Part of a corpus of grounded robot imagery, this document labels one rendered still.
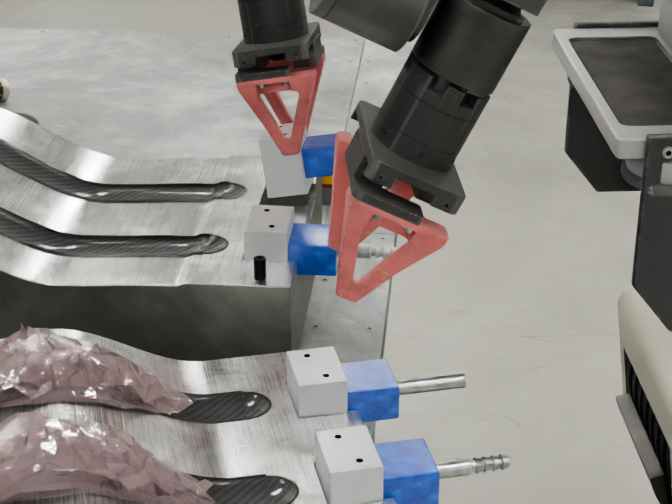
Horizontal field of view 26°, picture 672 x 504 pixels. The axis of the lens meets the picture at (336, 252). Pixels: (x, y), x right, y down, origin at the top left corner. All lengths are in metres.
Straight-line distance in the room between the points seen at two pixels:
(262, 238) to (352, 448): 0.27
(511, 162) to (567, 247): 0.47
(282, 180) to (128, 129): 0.46
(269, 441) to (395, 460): 0.10
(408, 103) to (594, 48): 0.37
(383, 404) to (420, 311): 1.88
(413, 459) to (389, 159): 0.22
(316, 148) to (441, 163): 0.38
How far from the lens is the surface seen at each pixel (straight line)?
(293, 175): 1.28
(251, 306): 1.17
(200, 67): 1.90
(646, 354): 1.29
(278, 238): 1.18
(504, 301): 3.00
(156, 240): 1.25
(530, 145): 3.75
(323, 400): 1.05
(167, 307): 1.18
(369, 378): 1.07
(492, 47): 0.88
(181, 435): 1.03
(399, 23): 0.87
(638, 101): 1.13
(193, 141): 1.67
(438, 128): 0.89
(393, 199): 0.89
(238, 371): 1.11
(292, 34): 1.25
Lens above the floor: 1.44
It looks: 27 degrees down
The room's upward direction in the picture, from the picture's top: straight up
